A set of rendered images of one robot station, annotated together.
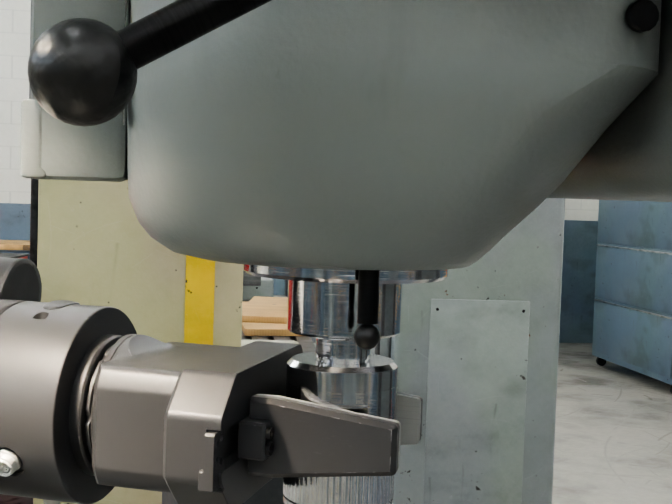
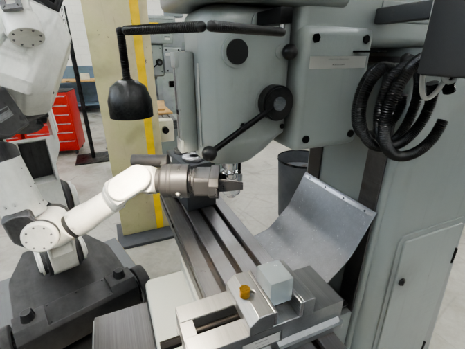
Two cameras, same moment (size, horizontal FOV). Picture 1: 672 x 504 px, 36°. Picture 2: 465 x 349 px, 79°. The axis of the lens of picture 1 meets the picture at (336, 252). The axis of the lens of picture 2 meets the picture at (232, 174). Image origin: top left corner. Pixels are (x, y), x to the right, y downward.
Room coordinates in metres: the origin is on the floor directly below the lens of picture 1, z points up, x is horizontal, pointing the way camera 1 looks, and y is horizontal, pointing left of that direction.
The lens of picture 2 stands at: (-0.23, 0.15, 1.55)
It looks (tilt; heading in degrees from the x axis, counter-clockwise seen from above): 23 degrees down; 346
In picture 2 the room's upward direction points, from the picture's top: straight up
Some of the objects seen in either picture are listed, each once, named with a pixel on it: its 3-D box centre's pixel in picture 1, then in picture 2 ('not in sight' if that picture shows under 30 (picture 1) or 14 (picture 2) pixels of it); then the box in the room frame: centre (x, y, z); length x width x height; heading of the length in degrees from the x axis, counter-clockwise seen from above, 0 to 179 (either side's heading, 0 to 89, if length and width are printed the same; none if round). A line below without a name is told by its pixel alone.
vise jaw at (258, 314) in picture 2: not in sight; (250, 300); (0.19, 0.01, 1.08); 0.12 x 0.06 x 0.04; 9
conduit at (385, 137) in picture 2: not in sight; (387, 104); (0.28, -0.30, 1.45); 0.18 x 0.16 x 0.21; 100
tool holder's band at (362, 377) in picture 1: (342, 370); (231, 172); (0.43, 0.00, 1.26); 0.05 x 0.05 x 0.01
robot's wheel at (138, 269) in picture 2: not in sight; (141, 285); (0.91, 0.34, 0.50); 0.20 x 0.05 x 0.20; 26
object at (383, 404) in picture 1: (339, 442); (231, 183); (0.43, 0.00, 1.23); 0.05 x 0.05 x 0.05
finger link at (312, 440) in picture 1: (319, 443); (230, 186); (0.40, 0.00, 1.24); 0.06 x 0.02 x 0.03; 76
